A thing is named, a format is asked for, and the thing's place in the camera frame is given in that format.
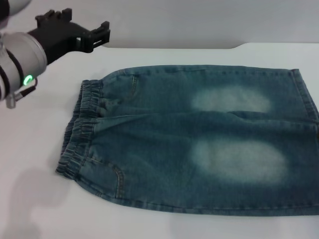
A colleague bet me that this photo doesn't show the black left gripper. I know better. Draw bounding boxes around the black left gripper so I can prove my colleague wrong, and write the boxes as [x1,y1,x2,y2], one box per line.
[27,8,112,65]

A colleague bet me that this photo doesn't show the blue denim shorts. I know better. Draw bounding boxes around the blue denim shorts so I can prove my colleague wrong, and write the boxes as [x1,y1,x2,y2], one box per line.
[55,64,319,217]

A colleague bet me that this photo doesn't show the left wrist camera housing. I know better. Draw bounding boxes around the left wrist camera housing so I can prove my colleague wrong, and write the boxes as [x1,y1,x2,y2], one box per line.
[0,0,11,19]

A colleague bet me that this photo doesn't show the left arm connector cable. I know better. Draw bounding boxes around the left arm connector cable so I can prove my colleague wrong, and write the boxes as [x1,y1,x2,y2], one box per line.
[6,77,38,110]

